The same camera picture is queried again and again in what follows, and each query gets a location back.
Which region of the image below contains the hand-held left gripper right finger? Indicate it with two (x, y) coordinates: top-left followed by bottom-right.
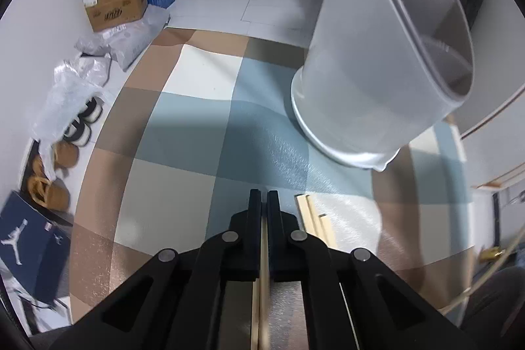
(268, 190), (478, 350)

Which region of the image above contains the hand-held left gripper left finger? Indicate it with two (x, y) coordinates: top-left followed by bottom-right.
(49, 189), (263, 350)

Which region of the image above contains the pale wooden chopstick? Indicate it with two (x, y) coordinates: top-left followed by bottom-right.
(261, 216), (271, 350)

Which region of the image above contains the grey mesh utensil holder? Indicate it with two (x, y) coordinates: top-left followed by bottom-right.
(290, 0), (475, 170)

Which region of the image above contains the checkered tablecloth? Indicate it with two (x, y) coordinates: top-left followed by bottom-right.
(68, 28), (478, 324)

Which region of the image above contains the dark blue shoebox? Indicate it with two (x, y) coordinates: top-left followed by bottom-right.
(0, 191), (71, 305)

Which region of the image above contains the tan slipper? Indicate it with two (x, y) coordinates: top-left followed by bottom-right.
(27, 175), (70, 211)
(53, 141), (79, 170)

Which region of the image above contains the black and white shoe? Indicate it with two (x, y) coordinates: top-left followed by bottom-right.
(78, 98), (104, 125)
(63, 120), (93, 148)

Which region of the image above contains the white wardrobe panel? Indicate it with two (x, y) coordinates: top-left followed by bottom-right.
(447, 79), (525, 191)

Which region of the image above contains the clear crumpled plastic bag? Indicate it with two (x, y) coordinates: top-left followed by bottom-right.
(33, 55), (113, 178)

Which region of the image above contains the brown cardboard box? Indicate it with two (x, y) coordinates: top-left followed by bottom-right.
(82, 0), (149, 33)

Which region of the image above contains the beige cord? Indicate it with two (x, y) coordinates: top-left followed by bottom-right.
(443, 227), (525, 314)

